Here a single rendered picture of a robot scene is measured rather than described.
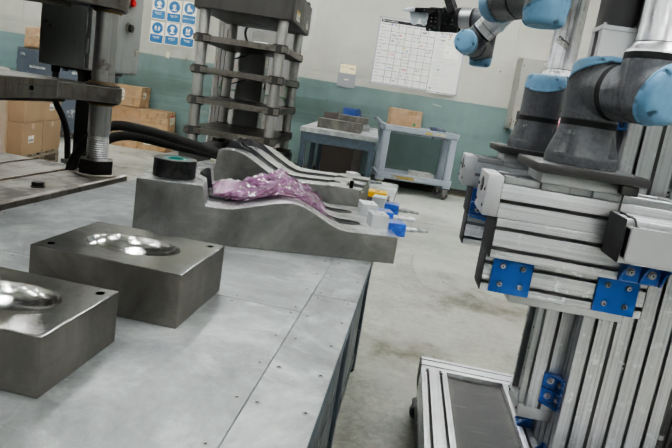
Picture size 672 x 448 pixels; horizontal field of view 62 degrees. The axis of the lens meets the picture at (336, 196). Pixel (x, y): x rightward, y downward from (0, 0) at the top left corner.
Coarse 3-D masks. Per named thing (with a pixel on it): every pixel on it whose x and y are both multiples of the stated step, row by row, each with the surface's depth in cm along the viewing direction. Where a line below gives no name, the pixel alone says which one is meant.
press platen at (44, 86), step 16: (0, 80) 125; (16, 80) 130; (32, 80) 135; (48, 80) 141; (64, 80) 147; (0, 96) 126; (16, 96) 131; (32, 96) 136; (48, 96) 142; (64, 96) 146; (80, 96) 149; (96, 96) 152; (112, 96) 155
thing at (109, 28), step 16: (96, 16) 152; (112, 16) 152; (96, 32) 152; (112, 32) 153; (96, 48) 153; (112, 48) 154; (96, 64) 153; (112, 64) 155; (96, 80) 154; (112, 80) 156; (96, 112) 155; (96, 128) 156; (96, 144) 157; (80, 160) 157; (96, 160) 158; (112, 160) 162; (96, 176) 156; (112, 176) 160
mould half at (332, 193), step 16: (208, 160) 170; (224, 160) 143; (240, 160) 142; (256, 160) 143; (272, 160) 154; (288, 160) 166; (224, 176) 144; (240, 176) 143; (304, 176) 151; (320, 176) 154; (352, 176) 161; (320, 192) 140; (336, 192) 140; (352, 192) 139
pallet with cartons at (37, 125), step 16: (16, 112) 504; (32, 112) 519; (48, 112) 555; (16, 128) 506; (32, 128) 525; (48, 128) 558; (16, 144) 509; (32, 144) 530; (48, 144) 563; (48, 160) 583
